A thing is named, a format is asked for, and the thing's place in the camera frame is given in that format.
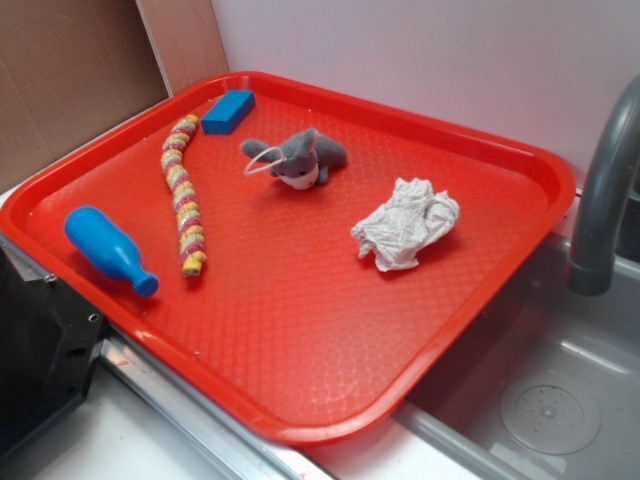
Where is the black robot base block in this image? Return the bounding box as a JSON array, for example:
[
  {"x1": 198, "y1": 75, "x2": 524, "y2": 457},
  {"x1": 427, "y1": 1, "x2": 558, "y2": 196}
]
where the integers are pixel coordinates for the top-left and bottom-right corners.
[{"x1": 1, "y1": 253, "x2": 105, "y2": 461}]

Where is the crumpled white paper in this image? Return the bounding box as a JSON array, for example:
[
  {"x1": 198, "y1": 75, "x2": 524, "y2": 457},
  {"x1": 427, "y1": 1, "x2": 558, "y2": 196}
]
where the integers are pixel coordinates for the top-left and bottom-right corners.
[{"x1": 351, "y1": 178, "x2": 460, "y2": 272}]

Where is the red plastic tray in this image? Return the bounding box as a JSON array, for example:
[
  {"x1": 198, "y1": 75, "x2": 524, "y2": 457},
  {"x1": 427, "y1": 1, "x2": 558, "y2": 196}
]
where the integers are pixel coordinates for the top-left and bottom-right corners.
[{"x1": 1, "y1": 72, "x2": 575, "y2": 445}]

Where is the grey plush toy animal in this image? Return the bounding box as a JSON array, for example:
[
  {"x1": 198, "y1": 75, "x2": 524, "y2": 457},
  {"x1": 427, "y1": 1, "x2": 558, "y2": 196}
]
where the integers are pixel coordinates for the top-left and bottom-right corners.
[{"x1": 240, "y1": 128, "x2": 347, "y2": 190}]

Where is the blue rectangular block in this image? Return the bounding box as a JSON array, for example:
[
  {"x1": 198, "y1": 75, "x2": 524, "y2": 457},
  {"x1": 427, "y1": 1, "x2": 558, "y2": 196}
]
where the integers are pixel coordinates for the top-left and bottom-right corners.
[{"x1": 201, "y1": 90, "x2": 256, "y2": 135}]

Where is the blue plastic toy bottle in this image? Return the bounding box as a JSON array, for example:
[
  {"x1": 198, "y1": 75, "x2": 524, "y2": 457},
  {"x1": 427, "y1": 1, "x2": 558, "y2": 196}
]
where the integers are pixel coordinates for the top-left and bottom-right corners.
[{"x1": 64, "y1": 206, "x2": 159, "y2": 298}]

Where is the grey toy faucet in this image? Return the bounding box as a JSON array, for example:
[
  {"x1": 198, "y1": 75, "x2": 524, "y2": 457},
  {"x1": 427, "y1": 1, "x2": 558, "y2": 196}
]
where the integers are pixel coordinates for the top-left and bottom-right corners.
[{"x1": 566, "y1": 78, "x2": 639, "y2": 296}]

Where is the grey plastic toy sink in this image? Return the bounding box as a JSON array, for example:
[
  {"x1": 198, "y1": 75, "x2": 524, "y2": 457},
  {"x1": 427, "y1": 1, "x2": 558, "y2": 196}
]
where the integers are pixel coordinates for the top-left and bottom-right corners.
[{"x1": 307, "y1": 234, "x2": 640, "y2": 480}]

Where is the brown cardboard panel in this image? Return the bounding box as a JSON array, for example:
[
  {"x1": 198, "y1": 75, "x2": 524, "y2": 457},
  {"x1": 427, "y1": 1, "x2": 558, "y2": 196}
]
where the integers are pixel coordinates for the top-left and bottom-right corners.
[{"x1": 1, "y1": 1, "x2": 167, "y2": 191}]

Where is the pink yellow twisted rope toy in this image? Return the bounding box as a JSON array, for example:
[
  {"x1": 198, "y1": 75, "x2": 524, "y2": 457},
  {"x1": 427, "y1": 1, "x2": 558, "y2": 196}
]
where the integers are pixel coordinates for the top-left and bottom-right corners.
[{"x1": 160, "y1": 114, "x2": 207, "y2": 278}]

